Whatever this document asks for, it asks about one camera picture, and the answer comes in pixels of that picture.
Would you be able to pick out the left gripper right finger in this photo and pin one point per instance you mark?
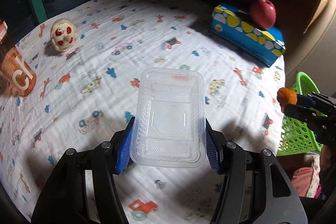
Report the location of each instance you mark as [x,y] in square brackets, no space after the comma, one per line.
[214,149]

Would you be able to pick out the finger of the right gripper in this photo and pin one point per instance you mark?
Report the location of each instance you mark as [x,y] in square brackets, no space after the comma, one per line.
[305,101]
[307,115]

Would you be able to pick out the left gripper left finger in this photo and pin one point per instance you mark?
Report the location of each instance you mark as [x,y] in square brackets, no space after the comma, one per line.
[123,147]

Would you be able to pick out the orange peel piece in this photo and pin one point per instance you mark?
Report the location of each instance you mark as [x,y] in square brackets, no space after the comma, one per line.
[286,96]

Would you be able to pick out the clear rectangular plastic tray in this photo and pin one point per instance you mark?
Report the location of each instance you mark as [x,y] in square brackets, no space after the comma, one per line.
[170,121]

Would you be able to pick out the right hand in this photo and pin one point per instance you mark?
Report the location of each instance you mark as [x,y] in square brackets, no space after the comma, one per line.
[325,158]

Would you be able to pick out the grey wooden wardrobe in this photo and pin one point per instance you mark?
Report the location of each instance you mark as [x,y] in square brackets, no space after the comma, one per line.
[315,55]

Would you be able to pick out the floral fabric bundle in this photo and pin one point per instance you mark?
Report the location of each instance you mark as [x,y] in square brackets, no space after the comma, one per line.
[306,179]

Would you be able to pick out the red apple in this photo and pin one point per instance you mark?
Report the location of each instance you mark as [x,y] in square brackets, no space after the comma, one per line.
[263,13]

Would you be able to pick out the blue spotted tissue box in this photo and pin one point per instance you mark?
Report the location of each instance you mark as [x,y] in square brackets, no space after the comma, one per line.
[265,45]

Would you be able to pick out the white printed blanket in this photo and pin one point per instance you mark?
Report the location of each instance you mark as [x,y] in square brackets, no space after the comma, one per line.
[86,94]

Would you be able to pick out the beige floral curtain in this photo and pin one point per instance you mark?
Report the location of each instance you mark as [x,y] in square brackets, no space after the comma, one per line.
[319,6]

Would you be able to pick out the orange water bottle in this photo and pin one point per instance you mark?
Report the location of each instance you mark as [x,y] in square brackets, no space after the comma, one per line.
[14,67]

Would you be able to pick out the cream toy with red spots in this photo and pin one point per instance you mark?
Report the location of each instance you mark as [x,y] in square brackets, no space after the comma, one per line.
[63,35]

